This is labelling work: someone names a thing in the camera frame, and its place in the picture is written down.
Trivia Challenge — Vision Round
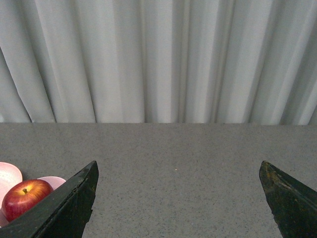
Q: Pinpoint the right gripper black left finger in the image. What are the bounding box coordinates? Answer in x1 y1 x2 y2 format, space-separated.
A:
0 161 99 238

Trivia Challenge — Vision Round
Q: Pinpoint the pink round bowl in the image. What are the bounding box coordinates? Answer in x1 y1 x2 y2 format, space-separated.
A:
0 176 66 228

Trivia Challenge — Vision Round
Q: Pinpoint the red yellow apple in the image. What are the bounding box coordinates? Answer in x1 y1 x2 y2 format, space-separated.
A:
1 179 53 222

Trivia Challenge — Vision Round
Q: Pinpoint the pink round plate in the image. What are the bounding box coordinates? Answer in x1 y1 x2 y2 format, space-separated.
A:
0 162 23 204

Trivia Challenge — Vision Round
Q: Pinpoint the white pleated curtain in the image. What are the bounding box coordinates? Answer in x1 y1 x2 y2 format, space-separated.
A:
0 0 317 125

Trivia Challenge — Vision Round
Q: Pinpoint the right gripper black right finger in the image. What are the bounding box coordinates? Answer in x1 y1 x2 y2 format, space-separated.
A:
259 161 317 238

